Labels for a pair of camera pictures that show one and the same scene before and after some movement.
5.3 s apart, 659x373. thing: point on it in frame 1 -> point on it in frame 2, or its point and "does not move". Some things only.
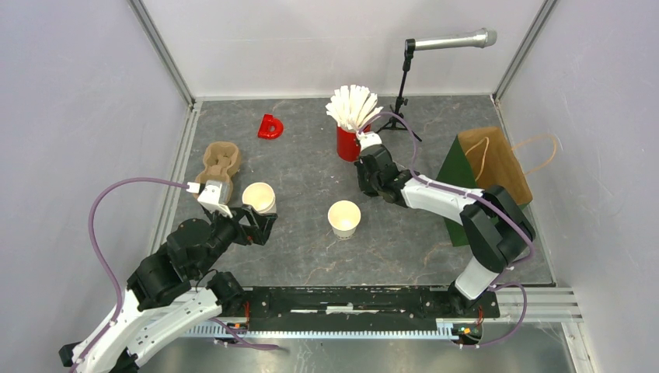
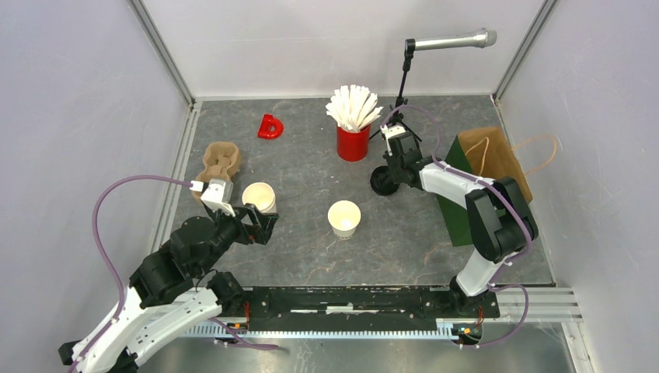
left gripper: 258,231 does not move
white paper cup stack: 259,196 does not move
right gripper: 363,184 -> 390,159
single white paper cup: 344,216 does not move
